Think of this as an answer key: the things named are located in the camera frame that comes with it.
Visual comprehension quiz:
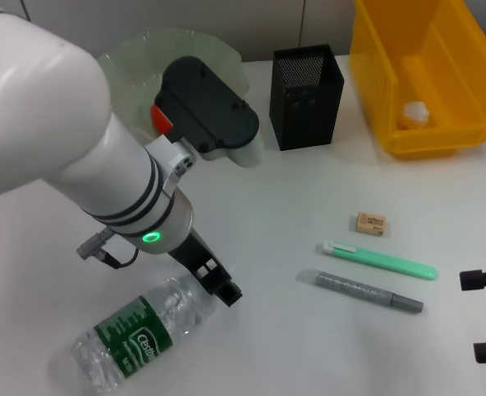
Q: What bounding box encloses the mint green highlighter pen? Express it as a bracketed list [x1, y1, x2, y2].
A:
[317, 241, 439, 281]

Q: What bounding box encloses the red-orange toy orange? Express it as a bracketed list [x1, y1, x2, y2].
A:
[149, 103, 173, 135]

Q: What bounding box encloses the clear green-label water bottle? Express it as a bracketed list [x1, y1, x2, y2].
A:
[69, 276, 217, 394]

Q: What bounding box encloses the grey marker pen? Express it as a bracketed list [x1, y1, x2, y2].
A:
[295, 268, 425, 314]

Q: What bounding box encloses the beige eraser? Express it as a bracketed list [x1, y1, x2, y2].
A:
[355, 211, 392, 238]

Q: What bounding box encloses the translucent green wavy fruit plate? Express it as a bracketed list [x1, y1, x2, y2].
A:
[97, 27, 250, 137]

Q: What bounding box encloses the white paper ball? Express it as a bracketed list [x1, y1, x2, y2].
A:
[397, 101, 430, 130]

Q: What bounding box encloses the black mesh pen holder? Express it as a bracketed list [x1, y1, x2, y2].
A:
[269, 44, 346, 152]

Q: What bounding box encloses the left arm cable with plug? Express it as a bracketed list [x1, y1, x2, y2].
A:
[76, 228, 140, 270]

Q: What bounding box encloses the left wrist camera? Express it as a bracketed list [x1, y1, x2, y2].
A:
[151, 55, 267, 169]

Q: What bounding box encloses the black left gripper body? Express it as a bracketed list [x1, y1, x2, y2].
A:
[167, 229, 228, 286]

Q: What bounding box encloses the yellow plastic bin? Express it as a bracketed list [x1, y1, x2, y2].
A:
[348, 0, 486, 160]

